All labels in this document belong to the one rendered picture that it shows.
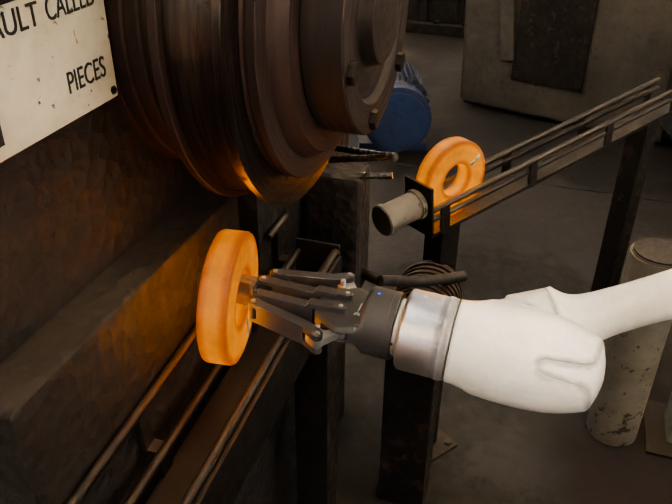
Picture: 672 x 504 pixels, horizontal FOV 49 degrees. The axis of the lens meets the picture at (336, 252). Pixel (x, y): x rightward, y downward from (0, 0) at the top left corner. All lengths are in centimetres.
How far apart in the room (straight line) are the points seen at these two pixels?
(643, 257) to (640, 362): 26
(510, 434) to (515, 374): 116
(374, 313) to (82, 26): 40
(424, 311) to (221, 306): 21
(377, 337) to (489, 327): 12
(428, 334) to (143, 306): 31
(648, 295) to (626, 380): 92
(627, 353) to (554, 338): 101
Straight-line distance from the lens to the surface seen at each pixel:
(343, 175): 120
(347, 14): 75
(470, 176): 144
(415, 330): 75
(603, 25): 354
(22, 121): 68
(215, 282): 78
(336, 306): 79
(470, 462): 181
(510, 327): 75
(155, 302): 85
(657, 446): 197
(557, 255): 262
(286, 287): 83
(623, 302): 91
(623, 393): 183
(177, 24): 72
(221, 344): 80
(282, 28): 73
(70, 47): 73
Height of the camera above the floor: 132
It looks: 32 degrees down
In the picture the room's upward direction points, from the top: 1 degrees clockwise
